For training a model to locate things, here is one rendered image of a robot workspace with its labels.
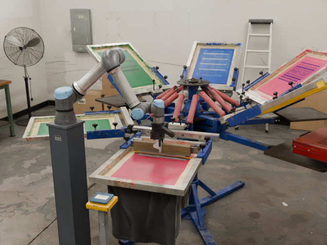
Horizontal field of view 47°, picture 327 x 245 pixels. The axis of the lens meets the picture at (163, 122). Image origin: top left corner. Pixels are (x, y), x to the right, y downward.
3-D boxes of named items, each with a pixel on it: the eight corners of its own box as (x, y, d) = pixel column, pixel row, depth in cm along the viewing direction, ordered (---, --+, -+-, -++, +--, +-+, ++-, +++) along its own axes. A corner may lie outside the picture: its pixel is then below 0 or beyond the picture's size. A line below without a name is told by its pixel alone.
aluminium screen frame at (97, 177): (184, 196, 208) (184, 190, 207) (88, 182, 224) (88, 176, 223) (210, 148, 280) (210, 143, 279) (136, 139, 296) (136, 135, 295)
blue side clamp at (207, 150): (203, 165, 252) (204, 155, 250) (196, 164, 253) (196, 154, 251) (211, 149, 279) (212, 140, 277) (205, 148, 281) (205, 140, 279)
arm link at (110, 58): (107, 46, 230) (147, 116, 237) (113, 45, 241) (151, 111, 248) (92, 56, 234) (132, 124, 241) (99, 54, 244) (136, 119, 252)
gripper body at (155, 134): (154, 136, 265) (153, 120, 261) (165, 137, 262) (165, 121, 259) (150, 140, 258) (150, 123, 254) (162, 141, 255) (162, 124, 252)
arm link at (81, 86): (56, 95, 260) (111, 44, 241) (66, 90, 274) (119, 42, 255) (67, 108, 261) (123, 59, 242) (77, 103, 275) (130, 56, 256)
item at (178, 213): (176, 249, 232) (177, 186, 220) (171, 248, 233) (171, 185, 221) (193, 212, 274) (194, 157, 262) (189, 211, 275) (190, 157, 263)
